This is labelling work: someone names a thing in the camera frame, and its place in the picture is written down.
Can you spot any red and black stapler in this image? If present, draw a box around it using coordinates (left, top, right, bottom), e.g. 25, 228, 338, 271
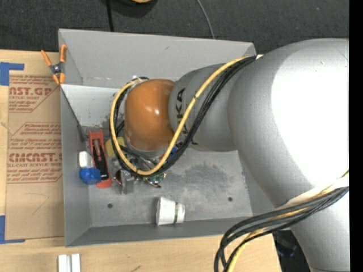
88, 129, 112, 189

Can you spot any yellow sponge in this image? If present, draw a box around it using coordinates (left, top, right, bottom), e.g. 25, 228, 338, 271
105, 137, 126, 157

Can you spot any brown cardboard board red print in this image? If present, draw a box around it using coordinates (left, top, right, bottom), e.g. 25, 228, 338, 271
0, 49, 66, 244

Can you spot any grey metal bin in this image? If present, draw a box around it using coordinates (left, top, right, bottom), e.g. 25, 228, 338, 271
57, 28, 258, 248

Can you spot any white paper cup green stripe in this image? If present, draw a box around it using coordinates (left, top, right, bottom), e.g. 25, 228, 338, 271
155, 196, 186, 226

